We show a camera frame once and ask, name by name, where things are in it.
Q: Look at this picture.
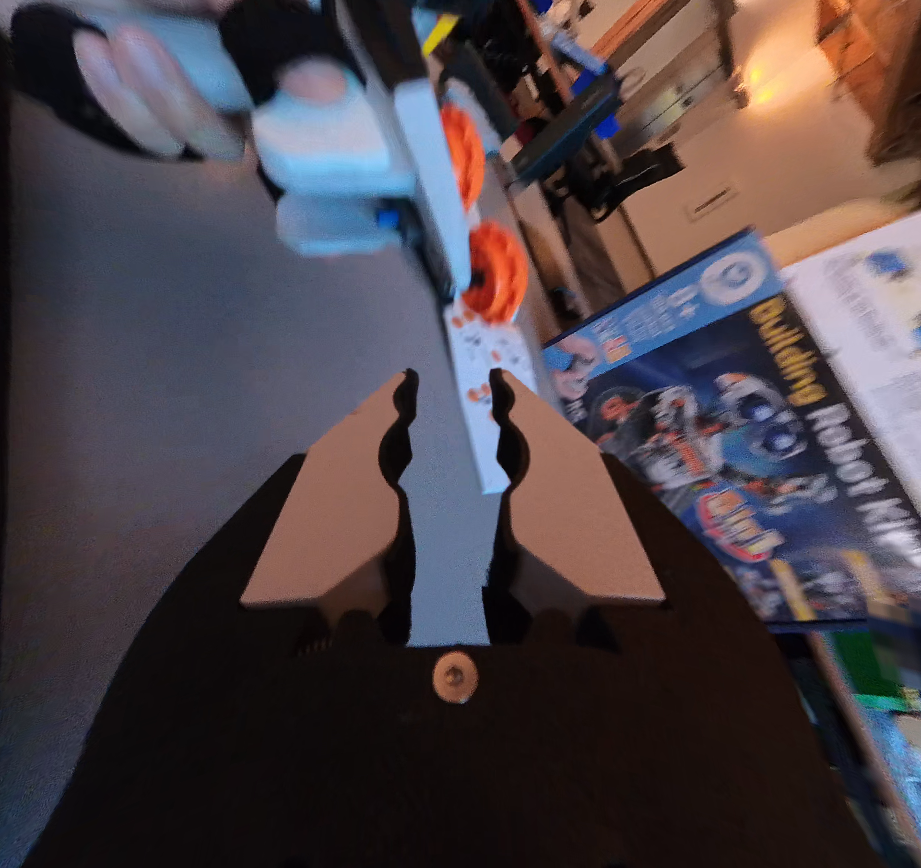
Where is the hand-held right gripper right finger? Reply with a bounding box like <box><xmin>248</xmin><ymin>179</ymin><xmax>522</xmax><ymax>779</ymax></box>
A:
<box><xmin>481</xmin><ymin>367</ymin><xmax>668</xmax><ymax>646</ymax></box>

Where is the person's left hand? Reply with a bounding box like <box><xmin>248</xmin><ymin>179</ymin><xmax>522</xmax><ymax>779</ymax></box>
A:
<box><xmin>72</xmin><ymin>22</ymin><xmax>250</xmax><ymax>164</ymax></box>

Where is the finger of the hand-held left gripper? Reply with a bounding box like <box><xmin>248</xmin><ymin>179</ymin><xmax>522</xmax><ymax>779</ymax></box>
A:
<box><xmin>393</xmin><ymin>78</ymin><xmax>474</xmax><ymax>296</ymax></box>

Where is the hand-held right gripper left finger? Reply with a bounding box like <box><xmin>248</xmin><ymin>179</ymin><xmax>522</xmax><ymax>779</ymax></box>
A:
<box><xmin>238</xmin><ymin>369</ymin><xmax>421</xmax><ymax>646</ymax></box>

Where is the orange wheeled grey toy assembly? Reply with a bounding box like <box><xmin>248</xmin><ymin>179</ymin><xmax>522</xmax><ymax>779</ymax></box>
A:
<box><xmin>421</xmin><ymin>101</ymin><xmax>531</xmax><ymax>327</ymax></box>

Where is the grey desk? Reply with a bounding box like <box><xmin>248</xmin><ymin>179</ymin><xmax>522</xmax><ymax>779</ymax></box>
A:
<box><xmin>0</xmin><ymin>87</ymin><xmax>562</xmax><ymax>868</ymax></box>

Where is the blue printed toy box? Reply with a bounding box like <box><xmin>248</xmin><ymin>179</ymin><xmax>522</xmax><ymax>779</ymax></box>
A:
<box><xmin>540</xmin><ymin>227</ymin><xmax>921</xmax><ymax>628</ymax></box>

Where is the white instruction board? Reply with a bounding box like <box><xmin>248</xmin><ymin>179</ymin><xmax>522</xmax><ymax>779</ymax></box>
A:
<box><xmin>780</xmin><ymin>216</ymin><xmax>921</xmax><ymax>516</ymax></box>

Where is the white open instruction booklet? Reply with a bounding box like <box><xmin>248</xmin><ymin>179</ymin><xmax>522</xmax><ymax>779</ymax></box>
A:
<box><xmin>442</xmin><ymin>303</ymin><xmax>541</xmax><ymax>496</ymax></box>

